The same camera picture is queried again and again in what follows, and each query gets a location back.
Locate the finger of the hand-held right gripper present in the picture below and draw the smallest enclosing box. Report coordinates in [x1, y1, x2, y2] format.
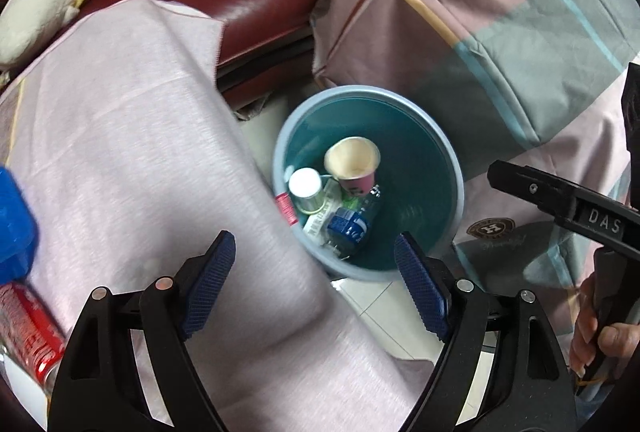
[487, 160, 581, 233]

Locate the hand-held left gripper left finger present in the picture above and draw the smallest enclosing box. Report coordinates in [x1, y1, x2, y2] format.
[47, 230, 237, 432]

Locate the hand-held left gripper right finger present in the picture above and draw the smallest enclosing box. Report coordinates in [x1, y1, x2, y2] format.
[394, 232, 578, 432]

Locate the light blue round bin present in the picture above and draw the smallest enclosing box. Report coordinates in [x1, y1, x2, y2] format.
[272, 84, 466, 283]

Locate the red drink can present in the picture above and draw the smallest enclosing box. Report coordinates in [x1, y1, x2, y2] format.
[0, 282, 68, 394]

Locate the blue plastic packet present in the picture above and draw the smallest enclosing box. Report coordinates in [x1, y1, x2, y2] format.
[0, 166, 40, 285]

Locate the person's right hand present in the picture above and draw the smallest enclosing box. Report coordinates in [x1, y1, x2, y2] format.
[570, 273, 640, 377]

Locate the blue-label plastic bottle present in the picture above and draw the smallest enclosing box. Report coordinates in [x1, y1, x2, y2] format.
[325, 184, 385, 257]

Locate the pink snack packet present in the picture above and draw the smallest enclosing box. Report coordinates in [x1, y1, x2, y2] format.
[275, 193, 297, 227]

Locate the white green paper wrapper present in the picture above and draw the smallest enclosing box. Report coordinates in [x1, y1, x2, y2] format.
[301, 177, 347, 239]

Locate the white-capped small jar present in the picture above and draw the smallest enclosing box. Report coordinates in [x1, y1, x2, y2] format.
[288, 168, 326, 215]

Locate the pink paper cup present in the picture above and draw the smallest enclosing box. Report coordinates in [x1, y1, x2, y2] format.
[324, 137, 382, 195]

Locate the pale pink cloth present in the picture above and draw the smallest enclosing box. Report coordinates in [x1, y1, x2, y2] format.
[0, 0, 436, 432]

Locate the plaid blanket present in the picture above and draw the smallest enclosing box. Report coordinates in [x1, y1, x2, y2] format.
[310, 0, 640, 353]

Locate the white bird plush toy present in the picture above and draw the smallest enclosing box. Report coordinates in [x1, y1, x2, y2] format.
[0, 0, 96, 69]

